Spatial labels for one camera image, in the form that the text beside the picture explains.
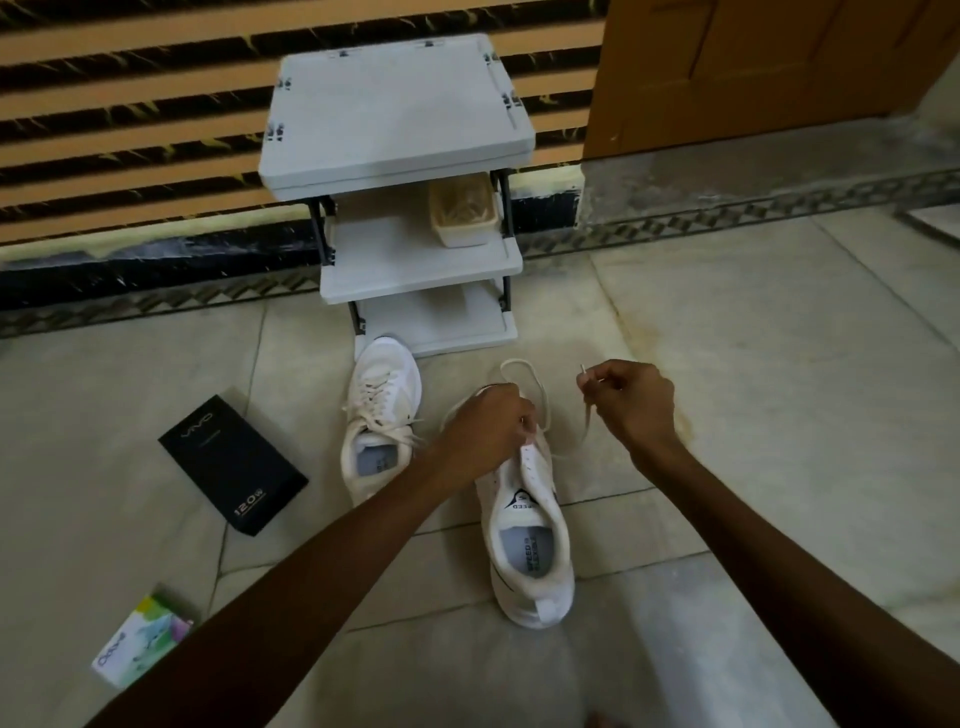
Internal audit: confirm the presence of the person's right hand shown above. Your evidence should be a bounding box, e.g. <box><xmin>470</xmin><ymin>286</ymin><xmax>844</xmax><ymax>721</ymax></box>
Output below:
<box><xmin>576</xmin><ymin>359</ymin><xmax>688</xmax><ymax>475</ymax></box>

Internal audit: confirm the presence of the person's left hand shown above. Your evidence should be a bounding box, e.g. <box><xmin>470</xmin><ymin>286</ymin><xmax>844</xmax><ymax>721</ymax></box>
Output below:
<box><xmin>441</xmin><ymin>381</ymin><xmax>539</xmax><ymax>490</ymax></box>

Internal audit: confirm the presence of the white shoelace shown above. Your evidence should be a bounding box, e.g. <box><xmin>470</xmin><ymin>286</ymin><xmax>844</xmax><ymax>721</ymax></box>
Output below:
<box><xmin>438</xmin><ymin>357</ymin><xmax>601</xmax><ymax>460</ymax></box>

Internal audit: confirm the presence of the white sneaker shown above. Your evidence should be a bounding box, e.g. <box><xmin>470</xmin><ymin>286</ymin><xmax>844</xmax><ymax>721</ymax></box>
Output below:
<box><xmin>472</xmin><ymin>420</ymin><xmax>577</xmax><ymax>630</ymax></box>
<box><xmin>339</xmin><ymin>335</ymin><xmax>424</xmax><ymax>508</ymax></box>

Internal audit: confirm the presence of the person's right forearm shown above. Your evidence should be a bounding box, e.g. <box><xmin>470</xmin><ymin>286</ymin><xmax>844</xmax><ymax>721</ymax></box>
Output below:
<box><xmin>628</xmin><ymin>439</ymin><xmax>960</xmax><ymax>728</ymax></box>

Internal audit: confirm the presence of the person's left forearm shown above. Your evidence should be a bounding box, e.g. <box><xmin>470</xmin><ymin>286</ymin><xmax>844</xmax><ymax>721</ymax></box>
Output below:
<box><xmin>84</xmin><ymin>442</ymin><xmax>468</xmax><ymax>728</ymax></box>

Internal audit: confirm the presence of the beige plastic basket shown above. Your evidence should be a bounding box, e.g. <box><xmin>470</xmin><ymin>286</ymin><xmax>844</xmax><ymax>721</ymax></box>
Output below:
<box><xmin>427</xmin><ymin>174</ymin><xmax>502</xmax><ymax>250</ymax></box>

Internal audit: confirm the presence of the black cardboard box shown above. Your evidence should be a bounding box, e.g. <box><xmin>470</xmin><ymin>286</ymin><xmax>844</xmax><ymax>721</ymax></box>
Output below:
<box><xmin>157</xmin><ymin>394</ymin><xmax>310</xmax><ymax>539</ymax></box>

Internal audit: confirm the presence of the white three-tier shoe rack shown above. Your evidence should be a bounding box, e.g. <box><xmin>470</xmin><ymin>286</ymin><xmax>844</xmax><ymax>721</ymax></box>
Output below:
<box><xmin>257</xmin><ymin>32</ymin><xmax>538</xmax><ymax>360</ymax></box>

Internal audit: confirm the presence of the brown wooden door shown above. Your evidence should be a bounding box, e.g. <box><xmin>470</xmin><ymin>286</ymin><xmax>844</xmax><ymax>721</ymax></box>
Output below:
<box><xmin>582</xmin><ymin>0</ymin><xmax>960</xmax><ymax>161</ymax></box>

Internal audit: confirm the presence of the small colourful carton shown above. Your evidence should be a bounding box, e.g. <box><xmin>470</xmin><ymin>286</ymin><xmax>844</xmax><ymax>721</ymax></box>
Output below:
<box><xmin>90</xmin><ymin>593</ymin><xmax>195</xmax><ymax>690</ymax></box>

